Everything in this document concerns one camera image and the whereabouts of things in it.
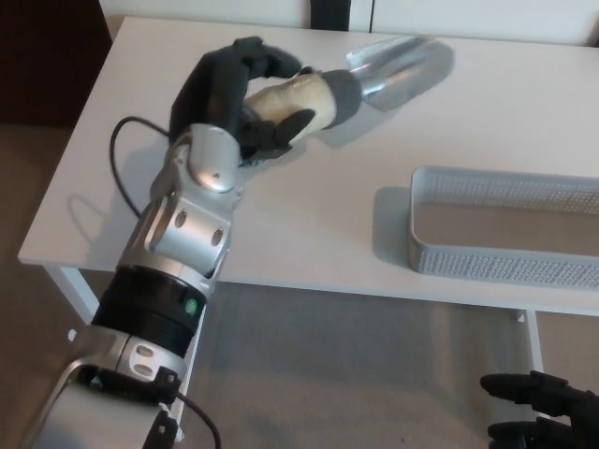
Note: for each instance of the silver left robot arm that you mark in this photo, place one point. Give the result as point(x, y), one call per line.
point(187, 234)

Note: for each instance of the white cabinet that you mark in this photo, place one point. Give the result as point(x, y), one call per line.
point(444, 14)

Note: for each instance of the dark brown wooden cabinet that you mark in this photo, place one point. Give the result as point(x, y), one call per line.
point(47, 61)

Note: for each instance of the white desk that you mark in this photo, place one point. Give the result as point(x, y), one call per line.
point(491, 117)

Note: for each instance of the grey perforated container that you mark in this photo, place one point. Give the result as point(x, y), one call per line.
point(491, 269)

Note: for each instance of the white desk leg hook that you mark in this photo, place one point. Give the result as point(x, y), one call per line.
point(72, 335)

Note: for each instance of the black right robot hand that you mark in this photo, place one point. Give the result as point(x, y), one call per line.
point(575, 411)

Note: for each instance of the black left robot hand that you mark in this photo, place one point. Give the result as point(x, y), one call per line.
point(210, 89)

